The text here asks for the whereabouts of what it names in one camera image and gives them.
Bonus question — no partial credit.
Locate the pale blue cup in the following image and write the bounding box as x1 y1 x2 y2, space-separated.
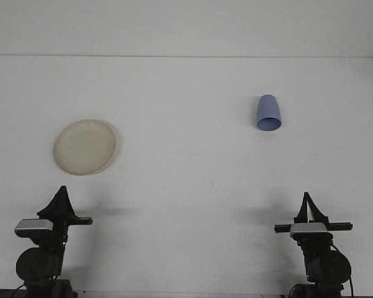
256 94 283 132

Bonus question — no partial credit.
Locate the pale round plate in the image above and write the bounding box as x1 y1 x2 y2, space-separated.
52 119 118 177

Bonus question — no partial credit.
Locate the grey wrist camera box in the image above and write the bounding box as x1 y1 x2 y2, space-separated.
290 222 329 239
14 219 54 238

